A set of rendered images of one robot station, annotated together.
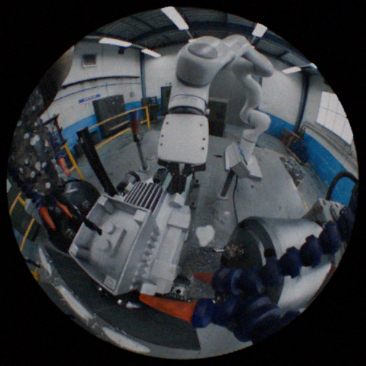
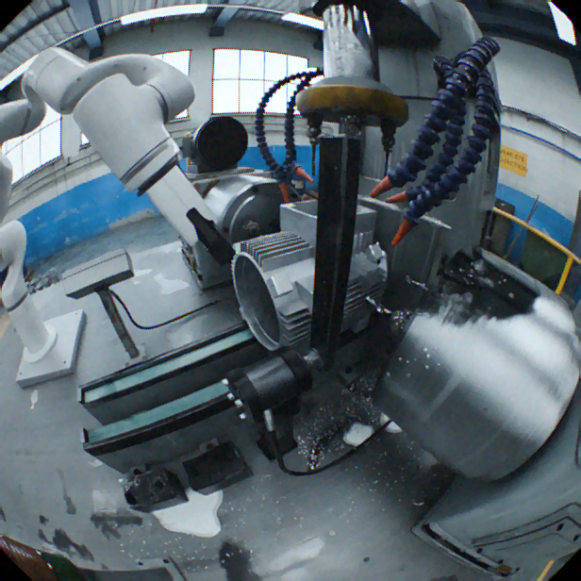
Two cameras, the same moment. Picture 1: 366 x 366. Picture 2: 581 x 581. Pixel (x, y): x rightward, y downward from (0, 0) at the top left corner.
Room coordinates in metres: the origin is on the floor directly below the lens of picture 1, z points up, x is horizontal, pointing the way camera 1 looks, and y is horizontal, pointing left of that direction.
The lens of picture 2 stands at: (0.34, 0.31, 1.24)
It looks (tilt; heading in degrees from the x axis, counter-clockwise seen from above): 34 degrees down; 222
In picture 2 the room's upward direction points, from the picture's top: straight up
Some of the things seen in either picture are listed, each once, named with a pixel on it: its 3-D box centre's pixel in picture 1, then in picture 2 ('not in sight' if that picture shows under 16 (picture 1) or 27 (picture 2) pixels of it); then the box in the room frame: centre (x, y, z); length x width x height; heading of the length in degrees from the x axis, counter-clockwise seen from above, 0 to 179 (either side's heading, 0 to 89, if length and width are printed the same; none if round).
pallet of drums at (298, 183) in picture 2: not in sight; (278, 185); (-3.66, -3.69, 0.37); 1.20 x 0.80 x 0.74; 157
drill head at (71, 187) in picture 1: (66, 208); (497, 375); (0.09, 0.43, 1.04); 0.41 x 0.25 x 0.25; 77
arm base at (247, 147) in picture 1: (245, 149); (27, 323); (0.72, -0.51, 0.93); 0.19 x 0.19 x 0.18
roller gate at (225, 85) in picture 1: (227, 87); not in sight; (6.60, -2.49, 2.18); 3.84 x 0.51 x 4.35; 72
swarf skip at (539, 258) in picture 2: not in sight; (546, 263); (-4.02, 2.11, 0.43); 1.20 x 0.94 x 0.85; 74
